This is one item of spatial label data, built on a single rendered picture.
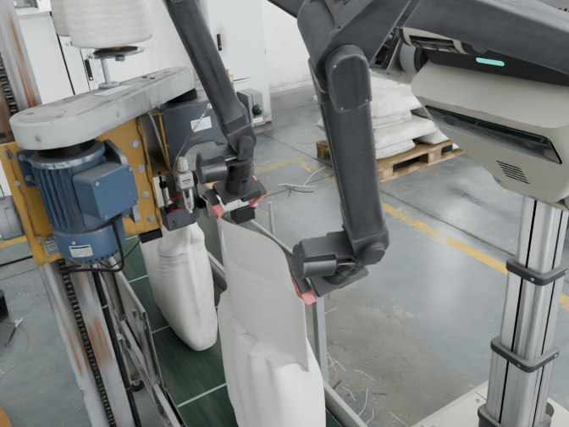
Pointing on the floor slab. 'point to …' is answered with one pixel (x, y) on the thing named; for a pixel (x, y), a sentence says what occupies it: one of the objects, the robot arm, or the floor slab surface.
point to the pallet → (429, 153)
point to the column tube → (92, 315)
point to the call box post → (320, 335)
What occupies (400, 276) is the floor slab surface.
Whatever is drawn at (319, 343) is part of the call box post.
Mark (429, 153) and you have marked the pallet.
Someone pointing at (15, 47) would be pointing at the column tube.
